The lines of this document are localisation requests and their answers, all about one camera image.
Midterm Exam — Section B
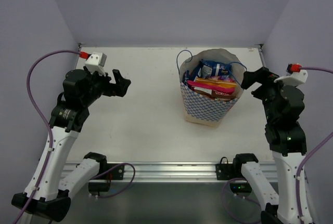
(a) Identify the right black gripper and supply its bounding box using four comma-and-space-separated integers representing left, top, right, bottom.
241, 65, 295, 122

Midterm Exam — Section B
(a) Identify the blue checkered paper bag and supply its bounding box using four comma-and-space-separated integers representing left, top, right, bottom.
176, 48, 247, 127

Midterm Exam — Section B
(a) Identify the purple Fox's candy bag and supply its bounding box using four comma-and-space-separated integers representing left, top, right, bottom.
208, 75, 235, 83

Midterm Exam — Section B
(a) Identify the blue Doritos chip bag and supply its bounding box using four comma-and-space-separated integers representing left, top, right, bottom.
200, 59, 232, 78

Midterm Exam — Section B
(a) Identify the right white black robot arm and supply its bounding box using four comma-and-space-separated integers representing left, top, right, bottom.
232, 65, 313, 223

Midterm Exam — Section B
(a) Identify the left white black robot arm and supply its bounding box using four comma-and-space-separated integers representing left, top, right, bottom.
11, 68, 131, 222

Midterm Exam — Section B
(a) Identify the brown chocolate snack packet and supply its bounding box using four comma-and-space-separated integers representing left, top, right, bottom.
211, 90, 236, 102

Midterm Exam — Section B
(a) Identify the orange snack packet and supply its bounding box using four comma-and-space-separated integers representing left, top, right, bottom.
192, 78, 236, 95

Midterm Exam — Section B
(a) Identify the blue white snack packet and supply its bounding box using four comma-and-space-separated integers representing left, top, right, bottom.
182, 70, 194, 84

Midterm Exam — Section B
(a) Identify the pink snack packet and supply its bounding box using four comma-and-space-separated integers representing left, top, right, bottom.
187, 81, 213, 95

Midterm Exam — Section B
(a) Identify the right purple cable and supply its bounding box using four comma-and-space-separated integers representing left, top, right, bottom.
221, 67, 333, 224

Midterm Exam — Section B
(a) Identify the purple cable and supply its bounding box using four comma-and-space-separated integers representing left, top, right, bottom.
10, 50, 84, 224
221, 67, 333, 224

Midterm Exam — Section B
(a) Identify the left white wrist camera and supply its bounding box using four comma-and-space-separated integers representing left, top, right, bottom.
84, 52, 107, 76

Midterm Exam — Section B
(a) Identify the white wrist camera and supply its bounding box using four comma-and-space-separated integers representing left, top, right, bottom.
274, 63, 308, 87
84, 52, 107, 76

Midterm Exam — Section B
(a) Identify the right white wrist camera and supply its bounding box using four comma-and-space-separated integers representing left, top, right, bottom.
274, 63, 308, 87

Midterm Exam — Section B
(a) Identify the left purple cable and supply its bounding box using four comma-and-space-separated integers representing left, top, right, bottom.
10, 50, 84, 224

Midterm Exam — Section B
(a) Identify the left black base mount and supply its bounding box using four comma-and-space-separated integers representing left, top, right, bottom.
88, 163, 125, 194

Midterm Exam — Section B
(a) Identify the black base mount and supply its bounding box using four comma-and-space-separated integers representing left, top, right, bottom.
215, 156, 252, 195
88, 163, 125, 194

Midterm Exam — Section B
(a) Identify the aluminium mounting rail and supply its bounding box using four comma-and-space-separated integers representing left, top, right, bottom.
33, 162, 276, 183

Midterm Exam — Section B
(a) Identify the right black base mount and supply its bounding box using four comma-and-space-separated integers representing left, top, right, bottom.
215, 156, 252, 195

